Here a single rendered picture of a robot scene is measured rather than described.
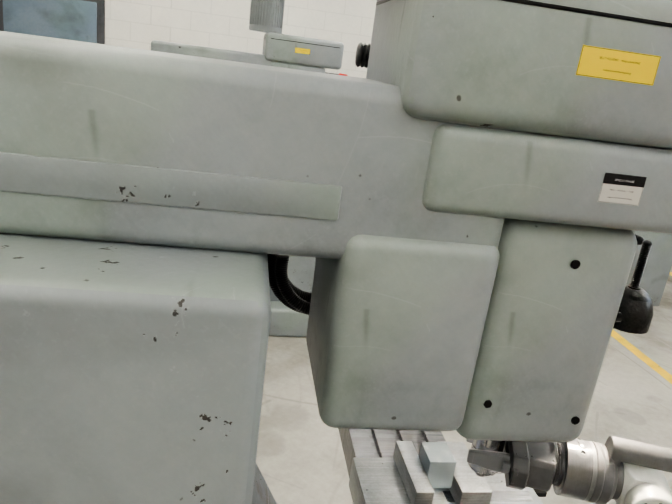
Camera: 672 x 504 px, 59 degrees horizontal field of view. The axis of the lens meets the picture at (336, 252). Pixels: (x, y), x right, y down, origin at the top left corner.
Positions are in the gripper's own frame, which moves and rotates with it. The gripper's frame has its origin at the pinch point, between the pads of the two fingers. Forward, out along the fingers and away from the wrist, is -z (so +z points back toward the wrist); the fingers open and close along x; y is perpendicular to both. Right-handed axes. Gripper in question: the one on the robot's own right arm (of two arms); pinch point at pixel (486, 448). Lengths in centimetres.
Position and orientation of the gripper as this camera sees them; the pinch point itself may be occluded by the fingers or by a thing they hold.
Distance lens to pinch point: 99.7
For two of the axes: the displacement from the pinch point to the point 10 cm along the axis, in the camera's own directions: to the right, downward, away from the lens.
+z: 9.7, 1.7, -1.5
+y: -1.2, 9.5, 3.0
